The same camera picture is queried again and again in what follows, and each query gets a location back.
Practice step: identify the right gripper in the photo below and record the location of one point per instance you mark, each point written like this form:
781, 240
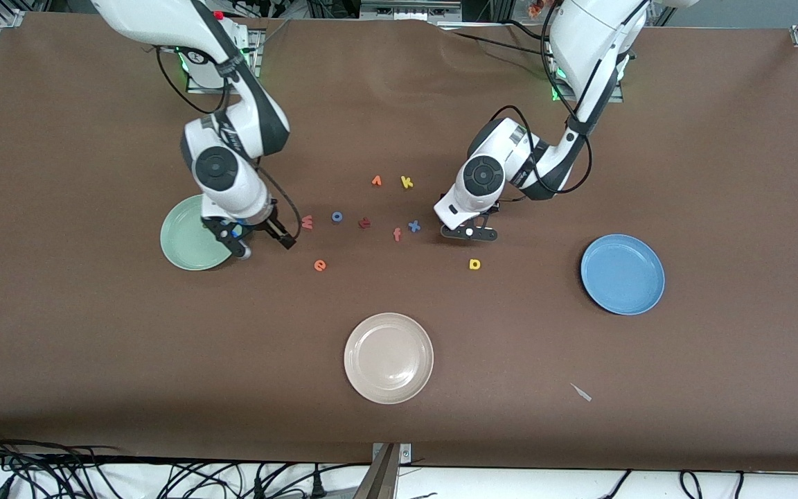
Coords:
265, 225

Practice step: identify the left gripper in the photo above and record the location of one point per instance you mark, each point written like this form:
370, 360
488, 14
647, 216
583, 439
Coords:
494, 208

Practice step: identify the pink foam letter w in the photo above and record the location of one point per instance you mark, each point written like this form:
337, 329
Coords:
307, 222

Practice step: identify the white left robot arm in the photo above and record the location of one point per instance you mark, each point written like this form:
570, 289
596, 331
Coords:
593, 41

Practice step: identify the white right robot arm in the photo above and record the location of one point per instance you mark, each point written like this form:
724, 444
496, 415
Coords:
163, 17

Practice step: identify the light green plate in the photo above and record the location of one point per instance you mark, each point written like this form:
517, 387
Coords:
181, 242

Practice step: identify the beige plate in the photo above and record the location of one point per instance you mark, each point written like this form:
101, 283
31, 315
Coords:
388, 358

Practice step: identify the blue plate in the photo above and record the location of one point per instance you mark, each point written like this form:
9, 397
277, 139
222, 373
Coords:
623, 274

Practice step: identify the orange background object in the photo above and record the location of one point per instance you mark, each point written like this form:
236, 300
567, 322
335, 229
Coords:
536, 8

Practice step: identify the brown table cover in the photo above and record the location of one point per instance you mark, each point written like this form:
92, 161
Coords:
94, 346

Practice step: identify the black power plug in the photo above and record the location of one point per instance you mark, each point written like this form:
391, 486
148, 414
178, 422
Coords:
258, 485
316, 484

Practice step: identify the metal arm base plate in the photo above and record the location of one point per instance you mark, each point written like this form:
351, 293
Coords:
617, 97
205, 89

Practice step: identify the grey metal frame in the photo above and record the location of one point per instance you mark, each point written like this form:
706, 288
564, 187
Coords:
406, 10

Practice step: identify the grey metal camera post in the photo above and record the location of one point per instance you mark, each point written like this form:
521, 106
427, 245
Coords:
382, 478

